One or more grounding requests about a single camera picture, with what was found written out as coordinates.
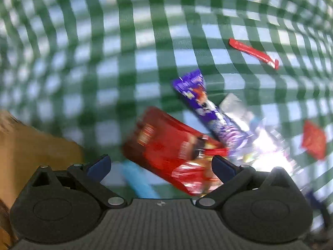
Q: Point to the red stick packet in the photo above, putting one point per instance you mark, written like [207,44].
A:
[249,50]

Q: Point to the light blue stick packet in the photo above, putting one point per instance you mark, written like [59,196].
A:
[138,179]

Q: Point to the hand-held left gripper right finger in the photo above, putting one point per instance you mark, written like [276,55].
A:
[222,168]

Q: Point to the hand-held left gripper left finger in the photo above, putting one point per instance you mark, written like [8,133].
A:
[97,168]

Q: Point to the large red snack packet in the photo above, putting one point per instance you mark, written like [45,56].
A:
[161,140]

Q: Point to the silver foil snack packet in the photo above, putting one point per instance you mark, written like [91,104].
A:
[265,140]

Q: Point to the cardboard box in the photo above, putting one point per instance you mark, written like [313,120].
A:
[31,151]

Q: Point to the small red snack packet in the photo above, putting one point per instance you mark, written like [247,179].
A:
[313,138]

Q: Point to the purple snack packet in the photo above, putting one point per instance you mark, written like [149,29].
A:
[190,86]

